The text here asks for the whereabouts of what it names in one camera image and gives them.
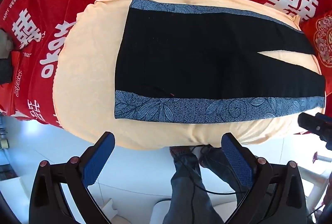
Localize person's legs in jeans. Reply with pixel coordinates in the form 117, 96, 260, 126
179, 145, 243, 224

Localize peach cloth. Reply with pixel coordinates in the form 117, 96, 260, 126
52, 0, 326, 150

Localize red patterned cushion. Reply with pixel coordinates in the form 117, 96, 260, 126
301, 13, 332, 69

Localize dark grey cloth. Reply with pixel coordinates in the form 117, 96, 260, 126
0, 57, 16, 85

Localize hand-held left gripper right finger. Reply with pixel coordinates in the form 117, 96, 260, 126
220, 132, 310, 224

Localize person's left leg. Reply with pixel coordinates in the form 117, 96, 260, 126
163, 146, 223, 224

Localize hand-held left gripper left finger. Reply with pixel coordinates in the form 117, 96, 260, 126
28, 131, 116, 224

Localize black pants with floral stripes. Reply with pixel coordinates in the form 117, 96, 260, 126
114, 0, 327, 124

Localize beige cloth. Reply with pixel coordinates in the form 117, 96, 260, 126
0, 29, 14, 53

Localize white rack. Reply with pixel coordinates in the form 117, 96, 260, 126
307, 151, 332, 214

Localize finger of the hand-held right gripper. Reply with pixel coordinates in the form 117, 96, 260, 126
298, 112, 332, 150

